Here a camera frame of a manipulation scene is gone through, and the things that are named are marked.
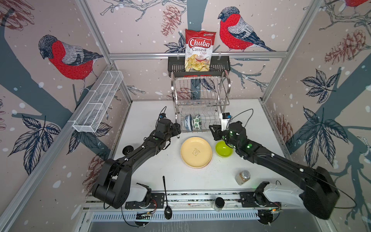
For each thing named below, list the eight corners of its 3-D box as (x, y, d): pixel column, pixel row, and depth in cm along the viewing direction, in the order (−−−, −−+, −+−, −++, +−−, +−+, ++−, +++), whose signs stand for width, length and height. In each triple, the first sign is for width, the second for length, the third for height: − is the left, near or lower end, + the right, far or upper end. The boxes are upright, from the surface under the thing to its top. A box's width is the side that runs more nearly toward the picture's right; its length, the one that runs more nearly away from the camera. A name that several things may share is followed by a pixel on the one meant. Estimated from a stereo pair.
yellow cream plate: (180, 168, 86) (179, 166, 83) (181, 139, 99) (181, 137, 96) (212, 168, 86) (213, 166, 83) (209, 139, 99) (210, 137, 96)
